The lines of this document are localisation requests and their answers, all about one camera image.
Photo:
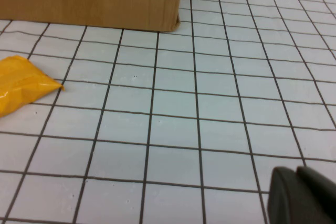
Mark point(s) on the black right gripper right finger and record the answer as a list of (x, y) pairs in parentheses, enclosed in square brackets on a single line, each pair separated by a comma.
[(323, 203)]

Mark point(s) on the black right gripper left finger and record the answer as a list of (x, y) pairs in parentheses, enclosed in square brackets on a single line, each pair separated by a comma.
[(283, 200)]

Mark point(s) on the plain yellow snack pack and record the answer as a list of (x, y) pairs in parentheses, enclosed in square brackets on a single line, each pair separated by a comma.
[(18, 85)]

